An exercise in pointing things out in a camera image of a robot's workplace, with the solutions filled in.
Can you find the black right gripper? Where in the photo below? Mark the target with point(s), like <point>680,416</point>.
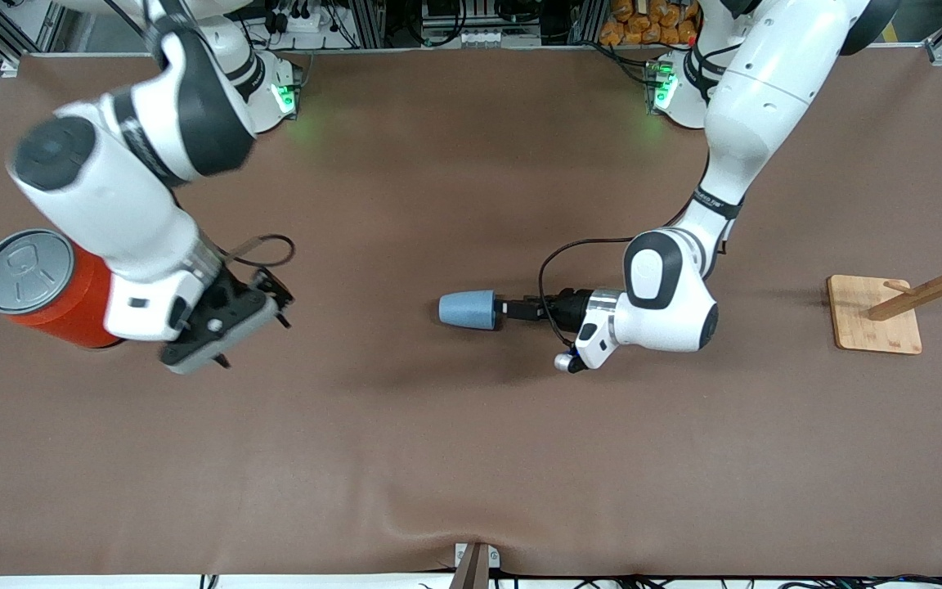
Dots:
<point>269,288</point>

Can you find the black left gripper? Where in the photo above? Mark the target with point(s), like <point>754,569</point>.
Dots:
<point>571,309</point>

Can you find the blue plastic cup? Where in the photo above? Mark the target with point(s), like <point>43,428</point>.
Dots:
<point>467,309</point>

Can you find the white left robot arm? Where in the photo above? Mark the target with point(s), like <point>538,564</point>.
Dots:
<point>667,303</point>

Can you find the wooden cup rack stand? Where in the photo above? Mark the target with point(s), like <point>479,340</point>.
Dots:
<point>872,319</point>

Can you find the brown table cloth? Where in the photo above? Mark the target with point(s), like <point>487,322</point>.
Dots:
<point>438,450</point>

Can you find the green lit right base connector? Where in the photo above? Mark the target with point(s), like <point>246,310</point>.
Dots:
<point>284,96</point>

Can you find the green lit base connector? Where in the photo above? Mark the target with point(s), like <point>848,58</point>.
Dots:
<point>661,86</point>
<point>284,96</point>

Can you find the red can with grey lid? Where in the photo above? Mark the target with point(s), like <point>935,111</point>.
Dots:
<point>29,274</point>

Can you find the metal table edge clamp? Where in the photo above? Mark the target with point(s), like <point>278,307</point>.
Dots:
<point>475,560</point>

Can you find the green lit left base connector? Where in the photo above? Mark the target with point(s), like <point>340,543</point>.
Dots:
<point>661,86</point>

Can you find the white terminal block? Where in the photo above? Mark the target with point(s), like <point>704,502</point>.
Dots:
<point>495,38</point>

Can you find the white power strip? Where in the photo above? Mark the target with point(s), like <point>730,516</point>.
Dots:
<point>307,16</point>

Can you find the orange snack bags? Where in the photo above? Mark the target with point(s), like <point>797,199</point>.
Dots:
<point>643,24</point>

